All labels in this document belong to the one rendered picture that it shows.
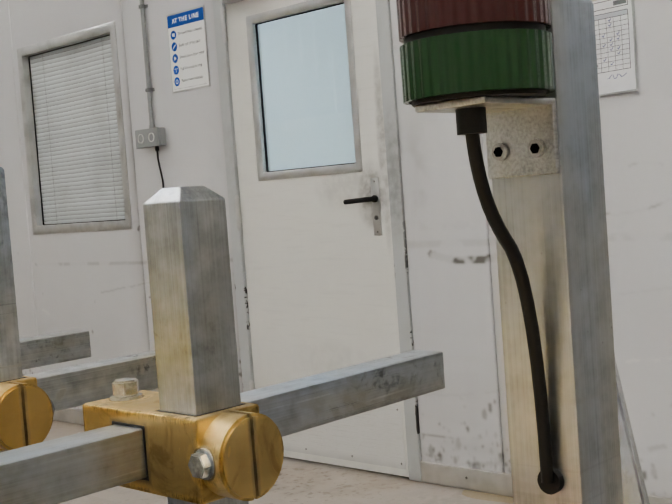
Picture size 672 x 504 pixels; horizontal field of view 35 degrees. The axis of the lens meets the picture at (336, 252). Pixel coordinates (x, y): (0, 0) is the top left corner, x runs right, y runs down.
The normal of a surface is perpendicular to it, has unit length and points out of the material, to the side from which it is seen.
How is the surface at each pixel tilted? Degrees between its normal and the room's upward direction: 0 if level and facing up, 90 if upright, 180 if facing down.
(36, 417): 90
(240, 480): 90
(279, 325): 90
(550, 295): 90
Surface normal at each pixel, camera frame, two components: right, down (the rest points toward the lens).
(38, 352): 0.73, -0.02
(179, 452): -0.68, 0.09
